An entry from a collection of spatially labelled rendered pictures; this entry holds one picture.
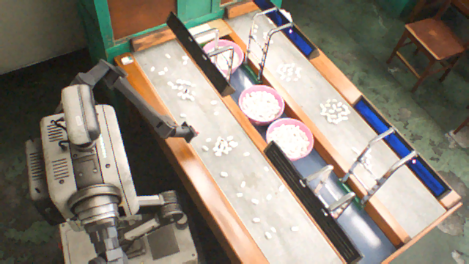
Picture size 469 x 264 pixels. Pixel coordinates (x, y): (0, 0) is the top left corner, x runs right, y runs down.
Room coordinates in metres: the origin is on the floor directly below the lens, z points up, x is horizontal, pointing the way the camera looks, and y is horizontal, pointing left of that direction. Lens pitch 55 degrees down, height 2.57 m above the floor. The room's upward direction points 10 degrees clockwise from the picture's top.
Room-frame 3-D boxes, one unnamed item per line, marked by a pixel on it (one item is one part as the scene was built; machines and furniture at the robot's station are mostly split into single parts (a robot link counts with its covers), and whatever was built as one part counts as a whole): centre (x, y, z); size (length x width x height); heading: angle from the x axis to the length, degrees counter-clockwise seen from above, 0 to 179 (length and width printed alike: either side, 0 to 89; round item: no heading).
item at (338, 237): (0.75, -0.36, 1.08); 0.62 x 0.08 x 0.07; 41
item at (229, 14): (2.22, 0.10, 0.83); 0.30 x 0.06 x 0.07; 131
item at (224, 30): (1.96, 0.32, 0.77); 0.33 x 0.15 x 0.01; 131
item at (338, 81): (1.70, -0.63, 0.67); 1.81 x 0.12 x 0.19; 41
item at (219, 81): (1.48, 0.28, 1.08); 0.62 x 0.08 x 0.07; 41
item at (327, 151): (1.45, -0.34, 0.71); 1.81 x 0.05 x 0.11; 41
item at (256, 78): (1.80, -0.09, 0.90); 0.20 x 0.19 x 0.45; 41
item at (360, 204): (1.07, -0.73, 0.90); 0.20 x 0.19 x 0.45; 41
